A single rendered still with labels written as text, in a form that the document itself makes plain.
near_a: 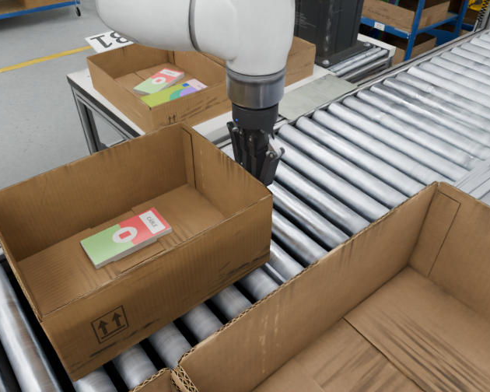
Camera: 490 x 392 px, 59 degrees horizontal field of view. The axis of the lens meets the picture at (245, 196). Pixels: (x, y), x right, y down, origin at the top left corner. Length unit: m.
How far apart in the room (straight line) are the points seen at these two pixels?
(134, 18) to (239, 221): 0.34
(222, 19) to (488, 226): 0.42
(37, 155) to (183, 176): 1.69
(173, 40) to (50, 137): 2.13
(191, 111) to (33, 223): 0.51
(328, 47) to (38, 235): 1.10
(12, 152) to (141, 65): 1.34
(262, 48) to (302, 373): 0.42
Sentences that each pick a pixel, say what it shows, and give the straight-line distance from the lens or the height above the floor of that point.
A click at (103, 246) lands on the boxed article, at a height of 0.77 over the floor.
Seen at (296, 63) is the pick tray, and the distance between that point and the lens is 1.40.
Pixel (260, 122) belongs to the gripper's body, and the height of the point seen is 1.03.
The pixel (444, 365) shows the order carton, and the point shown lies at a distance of 0.62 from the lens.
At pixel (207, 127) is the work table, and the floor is 0.75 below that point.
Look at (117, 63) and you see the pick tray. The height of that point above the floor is 0.80.
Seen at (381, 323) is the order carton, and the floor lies 0.89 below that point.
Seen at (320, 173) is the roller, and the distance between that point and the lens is 1.06.
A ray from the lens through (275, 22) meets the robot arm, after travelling 0.61.
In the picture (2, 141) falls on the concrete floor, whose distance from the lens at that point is 2.82.
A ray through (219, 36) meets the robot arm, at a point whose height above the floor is 1.17.
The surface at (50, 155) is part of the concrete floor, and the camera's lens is 2.59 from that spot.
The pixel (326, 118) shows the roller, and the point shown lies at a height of 0.75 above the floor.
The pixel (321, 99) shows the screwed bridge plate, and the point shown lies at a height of 0.75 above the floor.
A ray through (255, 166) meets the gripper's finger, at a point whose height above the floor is 0.94.
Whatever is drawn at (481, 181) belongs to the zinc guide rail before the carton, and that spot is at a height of 0.89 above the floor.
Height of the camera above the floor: 1.40
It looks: 42 degrees down
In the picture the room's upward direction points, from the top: straight up
